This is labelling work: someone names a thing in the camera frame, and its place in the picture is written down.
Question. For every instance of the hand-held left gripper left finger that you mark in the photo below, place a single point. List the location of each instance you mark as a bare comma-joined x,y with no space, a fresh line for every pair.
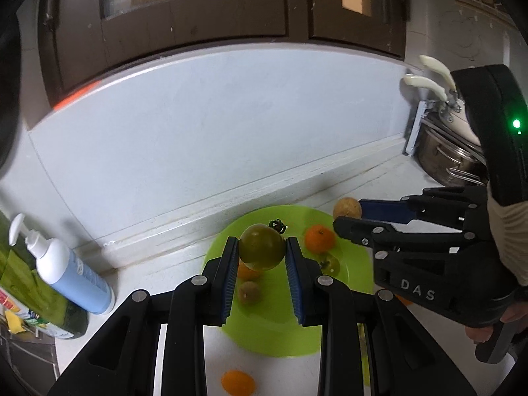
231,282

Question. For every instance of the person's right hand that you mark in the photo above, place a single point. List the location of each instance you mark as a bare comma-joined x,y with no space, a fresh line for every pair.
511,311

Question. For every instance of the dark brown window frame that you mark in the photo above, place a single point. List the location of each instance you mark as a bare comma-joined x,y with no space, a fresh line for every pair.
185,20

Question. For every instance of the small dark green tomato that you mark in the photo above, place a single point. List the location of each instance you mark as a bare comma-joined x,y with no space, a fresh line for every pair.
331,265
262,247

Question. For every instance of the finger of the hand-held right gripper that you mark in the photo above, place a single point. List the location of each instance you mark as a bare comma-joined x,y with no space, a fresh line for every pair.
383,209
354,229

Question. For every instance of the large stainless steel pot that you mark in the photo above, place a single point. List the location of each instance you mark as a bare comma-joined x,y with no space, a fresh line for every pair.
445,161

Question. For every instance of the white pump bottle blue label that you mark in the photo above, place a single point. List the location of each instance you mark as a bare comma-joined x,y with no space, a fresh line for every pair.
70,272

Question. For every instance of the green plate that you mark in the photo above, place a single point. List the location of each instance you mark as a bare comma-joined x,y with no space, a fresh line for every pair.
268,330

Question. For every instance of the green dish soap bottle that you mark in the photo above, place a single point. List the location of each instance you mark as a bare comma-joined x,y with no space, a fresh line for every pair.
37,297

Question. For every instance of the small brown round fruit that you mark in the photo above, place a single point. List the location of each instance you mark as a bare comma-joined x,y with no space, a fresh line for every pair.
345,207
248,293

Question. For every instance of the person's right forearm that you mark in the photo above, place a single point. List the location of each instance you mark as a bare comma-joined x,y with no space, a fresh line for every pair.
513,239

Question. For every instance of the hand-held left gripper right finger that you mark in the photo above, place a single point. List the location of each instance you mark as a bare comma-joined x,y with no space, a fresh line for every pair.
295,282

